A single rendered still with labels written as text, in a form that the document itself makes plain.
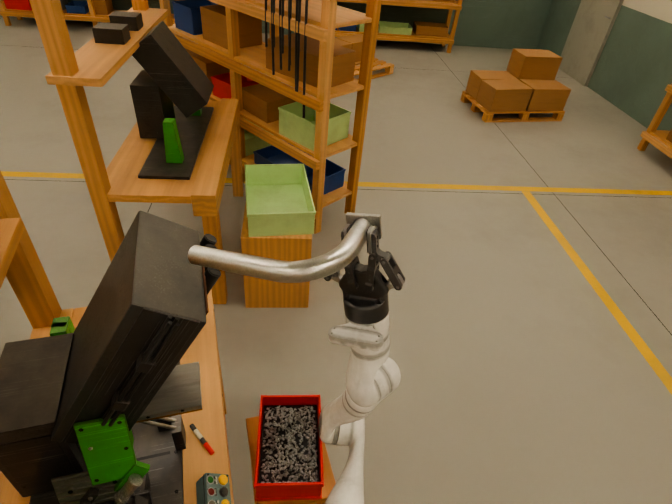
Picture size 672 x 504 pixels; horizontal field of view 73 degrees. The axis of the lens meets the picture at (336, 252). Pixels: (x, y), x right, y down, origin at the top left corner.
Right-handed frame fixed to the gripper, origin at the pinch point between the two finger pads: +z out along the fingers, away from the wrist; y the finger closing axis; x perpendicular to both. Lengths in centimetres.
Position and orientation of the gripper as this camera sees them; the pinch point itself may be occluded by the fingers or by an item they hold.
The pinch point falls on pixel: (359, 237)
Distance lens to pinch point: 69.2
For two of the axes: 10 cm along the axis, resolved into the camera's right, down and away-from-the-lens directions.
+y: 9.3, 1.0, -3.6
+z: -1.1, -8.5, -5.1
